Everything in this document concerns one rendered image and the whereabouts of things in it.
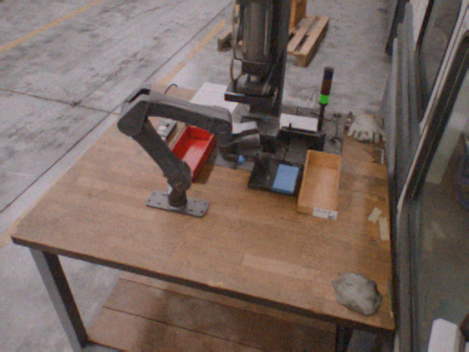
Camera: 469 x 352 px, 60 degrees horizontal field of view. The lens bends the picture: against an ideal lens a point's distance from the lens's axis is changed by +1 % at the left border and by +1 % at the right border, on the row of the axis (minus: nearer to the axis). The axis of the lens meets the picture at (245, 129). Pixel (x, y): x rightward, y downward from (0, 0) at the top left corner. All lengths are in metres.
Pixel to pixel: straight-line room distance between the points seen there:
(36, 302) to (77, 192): 1.01
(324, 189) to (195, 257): 0.51
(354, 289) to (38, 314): 1.62
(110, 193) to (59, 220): 0.17
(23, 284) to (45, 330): 0.31
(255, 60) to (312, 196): 0.50
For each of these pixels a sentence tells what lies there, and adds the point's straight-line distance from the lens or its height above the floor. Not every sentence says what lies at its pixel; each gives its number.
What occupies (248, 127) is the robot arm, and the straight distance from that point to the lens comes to 1.17.
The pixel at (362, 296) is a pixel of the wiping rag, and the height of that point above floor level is 0.92.
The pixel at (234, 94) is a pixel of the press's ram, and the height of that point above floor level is 1.14.
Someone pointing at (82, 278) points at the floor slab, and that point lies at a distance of 2.40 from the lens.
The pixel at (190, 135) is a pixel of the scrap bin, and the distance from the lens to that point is 1.63.
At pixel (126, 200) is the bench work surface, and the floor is 0.90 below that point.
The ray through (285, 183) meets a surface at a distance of 1.41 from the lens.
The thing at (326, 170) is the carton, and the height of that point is 0.91.
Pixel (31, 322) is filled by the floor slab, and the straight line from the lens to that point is 2.35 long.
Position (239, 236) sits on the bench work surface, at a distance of 1.27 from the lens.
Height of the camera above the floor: 1.88
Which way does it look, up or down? 36 degrees down
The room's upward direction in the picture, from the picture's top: 2 degrees clockwise
